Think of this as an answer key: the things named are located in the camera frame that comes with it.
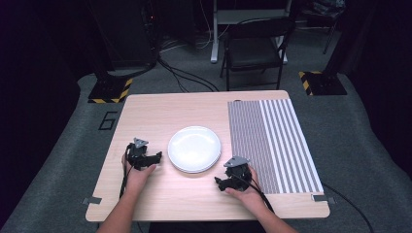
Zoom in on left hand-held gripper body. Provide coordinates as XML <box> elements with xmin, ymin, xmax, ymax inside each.
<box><xmin>125</xmin><ymin>137</ymin><xmax>155</xmax><ymax>171</ymax></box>

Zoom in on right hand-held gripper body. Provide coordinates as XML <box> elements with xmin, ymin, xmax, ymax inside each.
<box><xmin>223</xmin><ymin>155</ymin><xmax>254</xmax><ymax>192</ymax></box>

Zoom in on person's left hand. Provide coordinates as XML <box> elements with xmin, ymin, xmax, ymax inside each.
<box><xmin>120</xmin><ymin>152</ymin><xmax>158</xmax><ymax>196</ymax></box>

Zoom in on person's right hand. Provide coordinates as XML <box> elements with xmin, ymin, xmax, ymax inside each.
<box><xmin>224</xmin><ymin>164</ymin><xmax>271</xmax><ymax>213</ymax></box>

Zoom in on white plate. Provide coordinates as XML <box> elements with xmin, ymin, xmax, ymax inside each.
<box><xmin>167</xmin><ymin>125</ymin><xmax>223</xmax><ymax>172</ymax></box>
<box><xmin>170</xmin><ymin>151</ymin><xmax>223</xmax><ymax>175</ymax></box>

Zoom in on person's dark clothing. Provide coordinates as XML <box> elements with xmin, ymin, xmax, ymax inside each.
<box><xmin>148</xmin><ymin>220</ymin><xmax>267</xmax><ymax>233</ymax></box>

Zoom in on grey white striped mat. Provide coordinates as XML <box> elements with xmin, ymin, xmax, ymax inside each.
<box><xmin>226</xmin><ymin>98</ymin><xmax>325</xmax><ymax>195</ymax></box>

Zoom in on grey tape piece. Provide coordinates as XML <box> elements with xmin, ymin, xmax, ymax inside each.
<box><xmin>310</xmin><ymin>193</ymin><xmax>337</xmax><ymax>205</ymax></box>
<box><xmin>82</xmin><ymin>195</ymin><xmax>103</xmax><ymax>206</ymax></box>

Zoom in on black stand base striped tape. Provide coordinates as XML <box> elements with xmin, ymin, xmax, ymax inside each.
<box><xmin>86</xmin><ymin>75</ymin><xmax>134</xmax><ymax>105</ymax></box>
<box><xmin>297</xmin><ymin>69</ymin><xmax>348</xmax><ymax>97</ymax></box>

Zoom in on black cabinet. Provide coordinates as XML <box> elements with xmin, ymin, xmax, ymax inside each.
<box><xmin>88</xmin><ymin>0</ymin><xmax>160</xmax><ymax>71</ymax></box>

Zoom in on black folding chair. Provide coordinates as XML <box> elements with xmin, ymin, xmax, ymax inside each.
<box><xmin>219</xmin><ymin>16</ymin><xmax>296</xmax><ymax>92</ymax></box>

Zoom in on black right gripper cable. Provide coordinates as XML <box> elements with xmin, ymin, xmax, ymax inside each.
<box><xmin>231</xmin><ymin>174</ymin><xmax>276</xmax><ymax>215</ymax></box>

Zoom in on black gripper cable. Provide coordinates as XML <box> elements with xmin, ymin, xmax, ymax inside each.
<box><xmin>118</xmin><ymin>143</ymin><xmax>134</xmax><ymax>200</ymax></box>
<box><xmin>231</xmin><ymin>174</ymin><xmax>276</xmax><ymax>215</ymax></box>

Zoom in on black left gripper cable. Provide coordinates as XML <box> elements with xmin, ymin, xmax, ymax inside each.
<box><xmin>118</xmin><ymin>143</ymin><xmax>134</xmax><ymax>200</ymax></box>

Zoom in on black floor cables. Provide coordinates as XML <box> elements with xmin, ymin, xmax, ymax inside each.
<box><xmin>156</xmin><ymin>56</ymin><xmax>222</xmax><ymax>94</ymax></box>

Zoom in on black floor cable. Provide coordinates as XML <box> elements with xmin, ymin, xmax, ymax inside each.
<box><xmin>321</xmin><ymin>182</ymin><xmax>375</xmax><ymax>233</ymax></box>

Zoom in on white desk frame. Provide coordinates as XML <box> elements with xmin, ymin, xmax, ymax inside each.
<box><xmin>209</xmin><ymin>0</ymin><xmax>293</xmax><ymax>65</ymax></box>

